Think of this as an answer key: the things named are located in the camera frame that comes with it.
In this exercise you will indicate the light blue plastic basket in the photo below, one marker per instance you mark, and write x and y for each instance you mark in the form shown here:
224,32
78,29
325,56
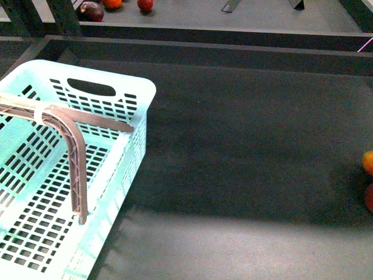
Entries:
41,237

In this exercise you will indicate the red yellow apple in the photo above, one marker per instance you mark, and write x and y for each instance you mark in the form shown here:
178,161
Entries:
368,198

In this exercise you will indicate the small red fruit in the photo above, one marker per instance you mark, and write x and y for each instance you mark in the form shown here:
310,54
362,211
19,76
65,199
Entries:
145,5

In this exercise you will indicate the grey metal stand leg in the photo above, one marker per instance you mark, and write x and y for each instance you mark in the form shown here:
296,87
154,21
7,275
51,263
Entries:
230,6

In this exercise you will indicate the orange fruit on shelf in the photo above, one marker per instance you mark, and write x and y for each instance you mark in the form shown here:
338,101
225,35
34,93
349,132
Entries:
112,4

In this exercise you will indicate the dark purple fruit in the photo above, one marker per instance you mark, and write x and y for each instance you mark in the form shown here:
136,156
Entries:
91,12

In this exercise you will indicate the dark metal stand leg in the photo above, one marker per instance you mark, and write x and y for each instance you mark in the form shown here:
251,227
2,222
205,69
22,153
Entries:
297,4

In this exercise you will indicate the orange red mango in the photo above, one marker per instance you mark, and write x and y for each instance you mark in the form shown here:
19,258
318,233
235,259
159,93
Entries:
367,162

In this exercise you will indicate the white clip on handle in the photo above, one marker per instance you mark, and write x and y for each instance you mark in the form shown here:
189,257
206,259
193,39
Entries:
42,113

